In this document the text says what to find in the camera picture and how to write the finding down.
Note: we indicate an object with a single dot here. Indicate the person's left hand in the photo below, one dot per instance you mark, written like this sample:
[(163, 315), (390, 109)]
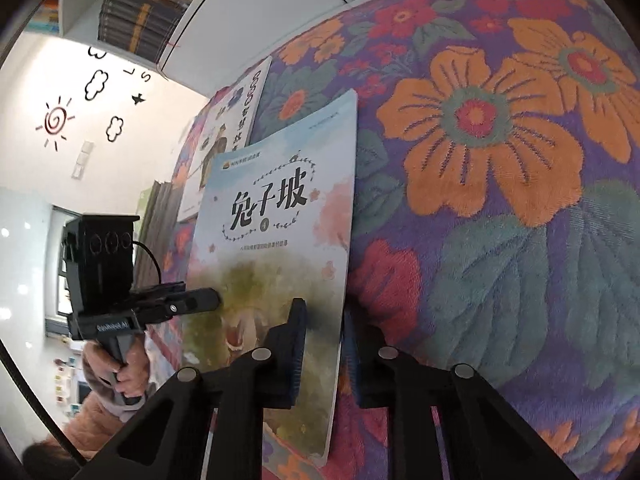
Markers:
[(128, 376)]

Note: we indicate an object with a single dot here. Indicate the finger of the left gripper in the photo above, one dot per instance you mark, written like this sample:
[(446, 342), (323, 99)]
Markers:
[(193, 301)]

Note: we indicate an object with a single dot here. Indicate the white bookshelf cabinet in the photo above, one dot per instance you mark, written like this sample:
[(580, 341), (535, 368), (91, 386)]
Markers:
[(214, 40)]

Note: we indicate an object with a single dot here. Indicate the person's pink sleeve forearm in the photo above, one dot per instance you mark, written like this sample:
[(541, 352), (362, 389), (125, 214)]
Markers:
[(102, 414)]

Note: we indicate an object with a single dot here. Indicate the floral woven tablecloth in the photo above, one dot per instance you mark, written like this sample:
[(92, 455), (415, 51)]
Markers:
[(497, 197)]

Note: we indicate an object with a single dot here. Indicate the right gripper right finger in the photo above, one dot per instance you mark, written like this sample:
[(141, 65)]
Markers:
[(441, 424)]

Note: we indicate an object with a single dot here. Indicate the rabbit hill picture book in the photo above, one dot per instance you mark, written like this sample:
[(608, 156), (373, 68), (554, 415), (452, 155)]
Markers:
[(274, 225)]

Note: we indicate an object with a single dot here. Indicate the white wisdom stories book one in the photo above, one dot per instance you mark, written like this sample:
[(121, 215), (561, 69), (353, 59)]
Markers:
[(226, 128)]

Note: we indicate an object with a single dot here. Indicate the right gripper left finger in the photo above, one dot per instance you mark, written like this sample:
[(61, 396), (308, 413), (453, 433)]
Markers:
[(209, 425)]

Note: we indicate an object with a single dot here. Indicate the row of shelved books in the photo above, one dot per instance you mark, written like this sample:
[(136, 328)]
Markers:
[(140, 28)]

